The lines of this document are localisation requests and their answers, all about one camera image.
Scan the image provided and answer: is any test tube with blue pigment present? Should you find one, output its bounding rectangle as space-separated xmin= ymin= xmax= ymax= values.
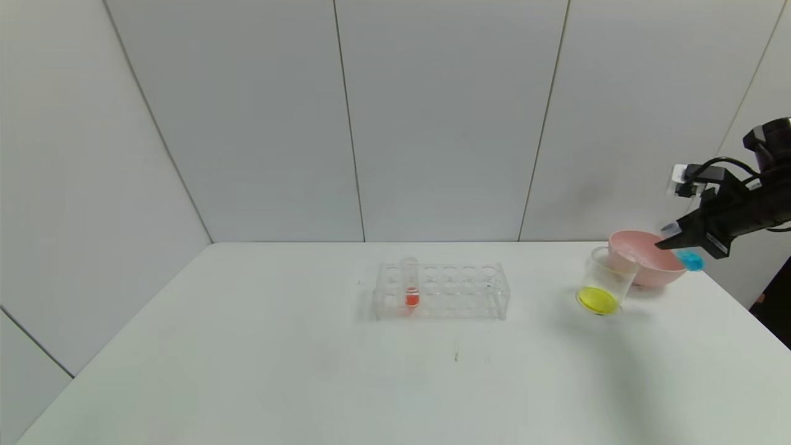
xmin=660 ymin=222 xmax=706 ymax=273

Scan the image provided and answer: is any test tube with red pigment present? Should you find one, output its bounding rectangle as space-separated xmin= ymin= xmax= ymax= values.
xmin=402 ymin=257 xmax=420 ymax=308

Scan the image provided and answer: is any clear plastic test tube rack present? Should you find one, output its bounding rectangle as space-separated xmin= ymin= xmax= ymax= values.
xmin=373 ymin=263 xmax=510 ymax=321

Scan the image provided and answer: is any clear plastic beaker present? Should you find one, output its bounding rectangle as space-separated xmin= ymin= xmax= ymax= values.
xmin=577 ymin=247 xmax=639 ymax=316

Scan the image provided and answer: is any pink plastic bowl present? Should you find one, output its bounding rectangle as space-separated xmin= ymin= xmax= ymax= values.
xmin=607 ymin=231 xmax=690 ymax=288

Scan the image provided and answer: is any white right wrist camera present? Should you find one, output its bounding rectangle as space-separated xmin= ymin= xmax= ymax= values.
xmin=670 ymin=162 xmax=725 ymax=198

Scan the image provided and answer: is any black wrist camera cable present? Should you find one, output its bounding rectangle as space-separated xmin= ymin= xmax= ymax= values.
xmin=704 ymin=157 xmax=762 ymax=181

